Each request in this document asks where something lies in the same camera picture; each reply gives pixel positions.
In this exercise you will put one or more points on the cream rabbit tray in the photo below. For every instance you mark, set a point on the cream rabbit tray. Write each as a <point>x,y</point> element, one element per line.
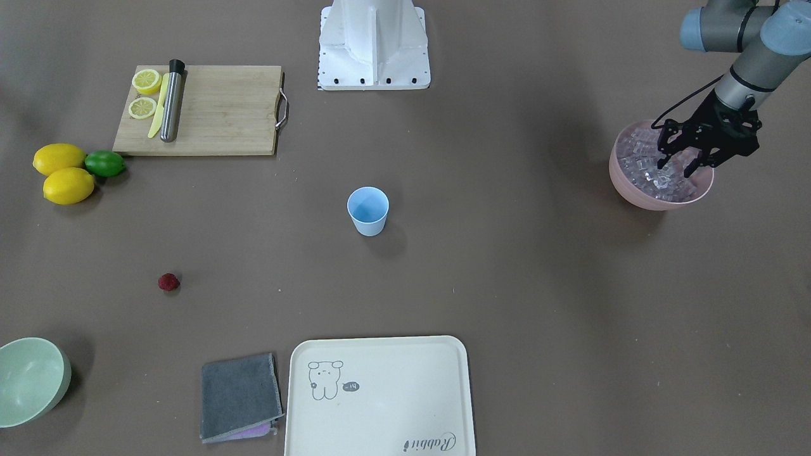
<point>380,396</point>

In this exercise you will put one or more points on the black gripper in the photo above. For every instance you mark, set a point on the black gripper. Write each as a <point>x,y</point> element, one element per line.
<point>715,113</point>

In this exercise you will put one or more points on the pile of ice cubes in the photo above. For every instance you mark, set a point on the pile of ice cubes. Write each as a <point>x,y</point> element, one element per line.
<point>637,158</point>

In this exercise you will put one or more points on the pink bowl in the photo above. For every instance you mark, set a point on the pink bowl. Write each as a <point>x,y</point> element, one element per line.
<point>703,179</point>

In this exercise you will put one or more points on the grey folded cloth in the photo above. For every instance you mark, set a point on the grey folded cloth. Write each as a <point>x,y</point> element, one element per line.
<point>240,399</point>

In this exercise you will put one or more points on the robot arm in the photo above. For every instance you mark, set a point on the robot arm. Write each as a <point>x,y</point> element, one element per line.
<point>771,41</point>

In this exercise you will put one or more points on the light blue cup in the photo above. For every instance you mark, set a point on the light blue cup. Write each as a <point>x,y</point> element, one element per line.
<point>368,208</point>

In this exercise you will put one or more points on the green lime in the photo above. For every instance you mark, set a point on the green lime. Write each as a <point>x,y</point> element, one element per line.
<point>104,164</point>

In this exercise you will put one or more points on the green bowl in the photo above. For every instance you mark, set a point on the green bowl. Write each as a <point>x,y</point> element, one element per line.
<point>35,375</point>

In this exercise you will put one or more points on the red strawberry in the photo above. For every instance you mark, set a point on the red strawberry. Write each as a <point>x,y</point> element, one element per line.
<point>168,282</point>

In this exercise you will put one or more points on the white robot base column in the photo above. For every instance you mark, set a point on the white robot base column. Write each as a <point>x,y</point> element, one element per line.
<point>373,46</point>

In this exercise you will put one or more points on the yellow lemon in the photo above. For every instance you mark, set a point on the yellow lemon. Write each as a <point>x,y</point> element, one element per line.
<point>68,186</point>
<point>54,157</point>

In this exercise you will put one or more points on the yellow plastic knife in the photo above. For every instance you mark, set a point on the yellow plastic knife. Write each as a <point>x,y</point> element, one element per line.
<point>156,122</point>

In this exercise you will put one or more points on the wooden cutting board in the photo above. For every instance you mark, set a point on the wooden cutting board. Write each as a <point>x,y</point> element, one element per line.
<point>226,110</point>

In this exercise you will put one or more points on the steel muddler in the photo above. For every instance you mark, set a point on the steel muddler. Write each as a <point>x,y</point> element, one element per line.
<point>173,101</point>

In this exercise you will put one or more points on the lemon slice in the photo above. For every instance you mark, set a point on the lemon slice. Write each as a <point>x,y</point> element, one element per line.
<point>142,107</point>
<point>147,81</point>

